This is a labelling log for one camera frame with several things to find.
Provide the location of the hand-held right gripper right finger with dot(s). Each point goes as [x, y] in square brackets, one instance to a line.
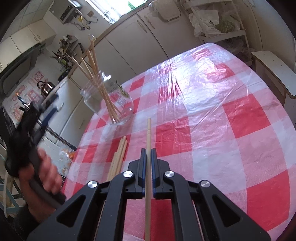
[153, 166]

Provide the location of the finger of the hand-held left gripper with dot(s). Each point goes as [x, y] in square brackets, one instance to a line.
[49, 99]
[49, 114]

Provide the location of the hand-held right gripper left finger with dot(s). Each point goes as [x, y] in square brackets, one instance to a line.
[144, 166]

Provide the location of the bundle of wooden chopsticks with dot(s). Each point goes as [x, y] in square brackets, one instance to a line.
[92, 60]

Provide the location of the clear glass jar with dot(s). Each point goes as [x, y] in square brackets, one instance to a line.
[122, 109]

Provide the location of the person's left forearm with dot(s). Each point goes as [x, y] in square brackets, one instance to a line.
[32, 206]

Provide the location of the person's left hand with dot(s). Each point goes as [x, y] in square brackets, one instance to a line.
[50, 173]

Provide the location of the copper kettle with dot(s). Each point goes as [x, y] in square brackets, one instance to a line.
[47, 89]

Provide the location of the white wide-drawer base cabinet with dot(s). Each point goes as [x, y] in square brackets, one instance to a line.
[74, 109]

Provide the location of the dark range hood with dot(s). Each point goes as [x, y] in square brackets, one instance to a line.
[18, 69]

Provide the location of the plastic bag of oranges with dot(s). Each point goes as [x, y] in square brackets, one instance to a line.
[66, 162]

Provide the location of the folding step ladder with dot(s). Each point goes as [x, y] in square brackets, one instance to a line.
[9, 197]

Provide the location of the clear plastic bottle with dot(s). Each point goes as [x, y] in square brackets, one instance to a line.
[91, 38]

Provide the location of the red white checkered tablecloth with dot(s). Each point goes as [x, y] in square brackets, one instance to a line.
[208, 115]

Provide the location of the grey gas water heater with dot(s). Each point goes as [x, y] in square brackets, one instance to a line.
[67, 11]

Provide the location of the white base cabinet row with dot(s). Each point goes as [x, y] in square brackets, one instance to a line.
[143, 41]

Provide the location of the kitchen window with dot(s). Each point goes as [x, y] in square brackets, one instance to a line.
[115, 9]

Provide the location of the green dish soap bottle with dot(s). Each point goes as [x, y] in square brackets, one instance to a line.
[131, 5]

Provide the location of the white hanging waste bin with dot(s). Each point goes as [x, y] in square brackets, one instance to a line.
[166, 11]

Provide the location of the white plastic shopping bag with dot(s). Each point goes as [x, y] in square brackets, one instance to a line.
[204, 23]

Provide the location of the white wooden stool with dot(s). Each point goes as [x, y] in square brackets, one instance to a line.
[272, 67]

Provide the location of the white rolling storage cart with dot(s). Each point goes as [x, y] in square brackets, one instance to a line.
[242, 32]

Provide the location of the bag of green vegetables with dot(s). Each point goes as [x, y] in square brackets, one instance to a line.
[227, 23]

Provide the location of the pink wall stickers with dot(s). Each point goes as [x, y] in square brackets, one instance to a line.
[25, 97]

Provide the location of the wall utensil rack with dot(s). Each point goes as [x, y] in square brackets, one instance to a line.
[64, 53]

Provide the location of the white upper wall cabinets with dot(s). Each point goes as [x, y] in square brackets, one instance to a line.
[30, 39]

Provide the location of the wall power socket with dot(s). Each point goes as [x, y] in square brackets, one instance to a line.
[91, 14]

